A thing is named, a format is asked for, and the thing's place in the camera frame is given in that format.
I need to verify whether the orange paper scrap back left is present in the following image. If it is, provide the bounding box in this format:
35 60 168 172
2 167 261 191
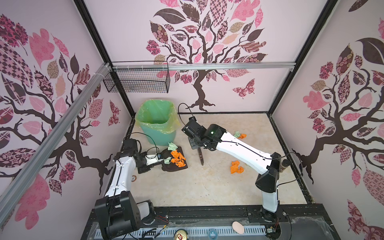
171 150 185 160

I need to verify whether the pink oval object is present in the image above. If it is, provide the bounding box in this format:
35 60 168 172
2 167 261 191
232 221 245 235

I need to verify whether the white slotted cable duct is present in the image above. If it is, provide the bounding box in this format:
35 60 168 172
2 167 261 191
131 225 268 240

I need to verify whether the blue tape roll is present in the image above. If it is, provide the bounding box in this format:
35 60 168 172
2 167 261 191
208 229 219 240

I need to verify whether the green trash bin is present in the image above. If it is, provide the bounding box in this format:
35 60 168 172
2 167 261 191
137 123 178 146

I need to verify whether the aluminium rail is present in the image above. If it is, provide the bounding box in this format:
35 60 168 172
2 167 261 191
1 63 111 224
113 62 296 71

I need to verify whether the orange green scrap back centre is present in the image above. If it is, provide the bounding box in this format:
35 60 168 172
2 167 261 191
168 143 178 152

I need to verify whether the orange green scrap near bin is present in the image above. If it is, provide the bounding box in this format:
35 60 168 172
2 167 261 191
164 157 172 165

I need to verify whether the yellow-green bin liner bag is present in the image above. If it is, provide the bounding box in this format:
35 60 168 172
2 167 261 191
135 100 180 134

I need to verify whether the black wire basket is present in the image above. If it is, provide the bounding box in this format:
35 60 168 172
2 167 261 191
104 60 171 94

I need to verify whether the aluminium rail left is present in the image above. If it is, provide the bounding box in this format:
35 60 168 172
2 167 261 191
1 63 111 224

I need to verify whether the green orange scrap back right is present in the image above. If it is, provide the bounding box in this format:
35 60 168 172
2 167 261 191
234 131 247 139

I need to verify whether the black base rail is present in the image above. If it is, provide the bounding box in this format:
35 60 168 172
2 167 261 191
80 203 341 240

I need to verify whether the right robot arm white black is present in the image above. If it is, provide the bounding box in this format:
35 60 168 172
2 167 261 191
182 117 282 223

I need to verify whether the orange scrap right front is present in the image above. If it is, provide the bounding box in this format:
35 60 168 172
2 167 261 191
230 161 244 174

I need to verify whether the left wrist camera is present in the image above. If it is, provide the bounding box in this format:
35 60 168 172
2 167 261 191
145 155 164 166

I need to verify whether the dark brown hand broom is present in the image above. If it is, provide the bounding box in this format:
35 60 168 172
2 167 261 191
197 147 204 166

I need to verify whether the small dark spice bottle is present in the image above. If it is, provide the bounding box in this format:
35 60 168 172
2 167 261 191
279 159 291 173

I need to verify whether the round can lid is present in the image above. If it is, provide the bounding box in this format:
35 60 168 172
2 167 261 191
174 229 188 240

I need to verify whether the aluminium rail back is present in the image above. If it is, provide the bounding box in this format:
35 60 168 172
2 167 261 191
113 62 296 71

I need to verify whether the dark brown dustpan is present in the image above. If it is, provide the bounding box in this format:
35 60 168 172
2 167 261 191
161 147 188 172

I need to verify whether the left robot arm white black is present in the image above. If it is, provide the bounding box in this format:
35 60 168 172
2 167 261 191
95 139 164 240

